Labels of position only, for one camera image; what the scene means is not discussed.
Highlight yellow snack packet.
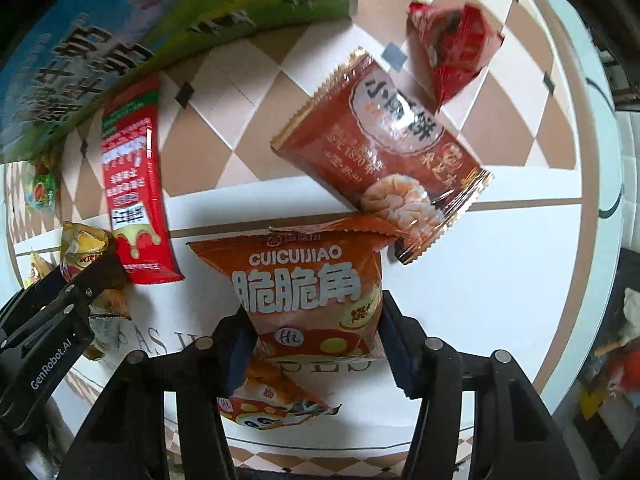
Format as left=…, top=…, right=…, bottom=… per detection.
left=60, top=222, right=133, bottom=361

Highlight colourful candy packet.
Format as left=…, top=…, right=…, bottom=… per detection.
left=27, top=152, right=61, bottom=211

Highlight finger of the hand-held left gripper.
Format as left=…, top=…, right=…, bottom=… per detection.
left=59, top=251, right=129, bottom=307

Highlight small red snack packet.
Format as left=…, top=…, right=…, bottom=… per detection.
left=406, top=1, right=506, bottom=115

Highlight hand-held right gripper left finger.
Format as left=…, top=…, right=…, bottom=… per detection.
left=60, top=309, right=259, bottom=480

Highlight orange cartoon snack bag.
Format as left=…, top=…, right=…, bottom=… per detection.
left=217, top=355, right=343, bottom=431

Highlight orange puffed snack bag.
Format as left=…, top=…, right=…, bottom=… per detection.
left=186, top=216, right=408, bottom=361

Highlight long red snack packet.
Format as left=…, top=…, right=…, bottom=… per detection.
left=101, top=74, right=183, bottom=285

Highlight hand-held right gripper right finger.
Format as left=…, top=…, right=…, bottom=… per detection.
left=380, top=290, right=582, bottom=480

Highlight red orange toy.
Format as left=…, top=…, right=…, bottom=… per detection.
left=605, top=342, right=640, bottom=396

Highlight brown biscuit packet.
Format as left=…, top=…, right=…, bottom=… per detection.
left=270, top=47, right=493, bottom=265

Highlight printed cardboard box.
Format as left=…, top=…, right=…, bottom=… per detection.
left=0, top=0, right=353, bottom=162

